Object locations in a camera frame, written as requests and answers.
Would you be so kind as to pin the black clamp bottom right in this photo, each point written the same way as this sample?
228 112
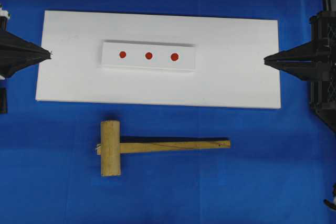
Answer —
331 204

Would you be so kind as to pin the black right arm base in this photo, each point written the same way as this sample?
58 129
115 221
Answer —
326 113

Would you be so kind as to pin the wooden mallet hammer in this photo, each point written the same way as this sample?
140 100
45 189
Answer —
112 145

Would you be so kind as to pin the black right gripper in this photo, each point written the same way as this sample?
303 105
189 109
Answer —
322 90

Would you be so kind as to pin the red dot mark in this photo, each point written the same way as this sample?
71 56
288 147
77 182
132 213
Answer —
122 54
174 56
148 55

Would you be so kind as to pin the blue table cloth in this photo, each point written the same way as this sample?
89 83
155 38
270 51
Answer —
279 169

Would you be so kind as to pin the small white raised block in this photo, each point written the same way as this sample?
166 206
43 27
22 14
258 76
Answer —
136 56

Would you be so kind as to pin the left red dot mark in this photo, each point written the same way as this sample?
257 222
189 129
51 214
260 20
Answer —
122 54

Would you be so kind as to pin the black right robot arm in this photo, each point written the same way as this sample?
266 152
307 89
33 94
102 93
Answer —
314 61

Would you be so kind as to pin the middle red dot mark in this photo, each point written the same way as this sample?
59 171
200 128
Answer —
148 55

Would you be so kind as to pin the right red dot mark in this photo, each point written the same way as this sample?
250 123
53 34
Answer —
174 56

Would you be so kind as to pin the large white foam board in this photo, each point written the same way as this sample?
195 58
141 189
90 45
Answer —
229 71

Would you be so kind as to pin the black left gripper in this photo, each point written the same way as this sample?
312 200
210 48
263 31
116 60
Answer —
10 42

